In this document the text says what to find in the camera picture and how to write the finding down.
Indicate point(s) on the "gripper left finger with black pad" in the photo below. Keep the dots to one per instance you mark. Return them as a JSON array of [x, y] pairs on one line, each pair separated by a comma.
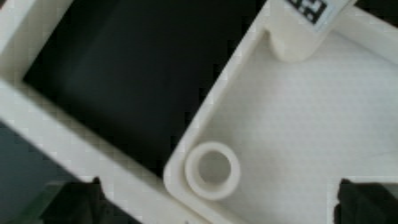
[[71, 203]]

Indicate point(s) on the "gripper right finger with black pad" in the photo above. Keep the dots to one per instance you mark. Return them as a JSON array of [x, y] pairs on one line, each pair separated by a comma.
[[367, 204]]

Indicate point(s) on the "white desk tabletop tray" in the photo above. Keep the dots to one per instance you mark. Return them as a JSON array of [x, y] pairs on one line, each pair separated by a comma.
[[295, 127]]

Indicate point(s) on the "white desk leg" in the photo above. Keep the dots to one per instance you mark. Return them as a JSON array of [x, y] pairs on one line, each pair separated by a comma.
[[300, 21]]

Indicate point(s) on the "white U-shaped fence frame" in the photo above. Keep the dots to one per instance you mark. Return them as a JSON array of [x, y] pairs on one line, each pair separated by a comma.
[[49, 129]]

